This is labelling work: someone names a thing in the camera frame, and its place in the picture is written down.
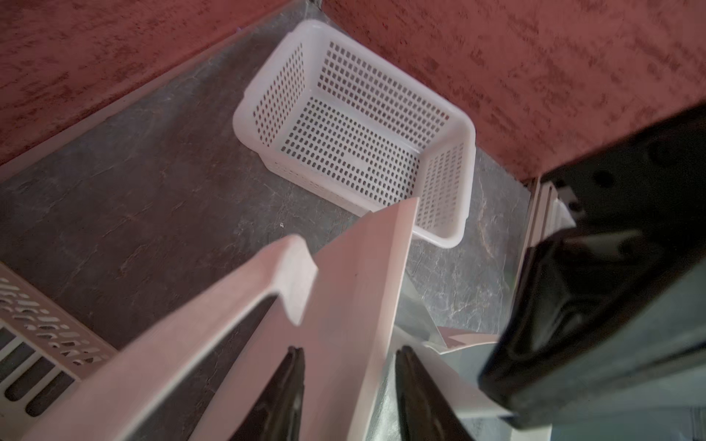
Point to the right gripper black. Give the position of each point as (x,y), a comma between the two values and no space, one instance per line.
(610,314)

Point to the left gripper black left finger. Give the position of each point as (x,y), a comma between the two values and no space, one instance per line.
(277,413)

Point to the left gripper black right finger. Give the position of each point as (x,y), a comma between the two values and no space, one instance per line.
(424,413)

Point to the white desktop file organizer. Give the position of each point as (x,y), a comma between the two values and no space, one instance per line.
(45,354)

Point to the white perforated plastic basket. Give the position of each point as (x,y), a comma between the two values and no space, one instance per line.
(336,119)

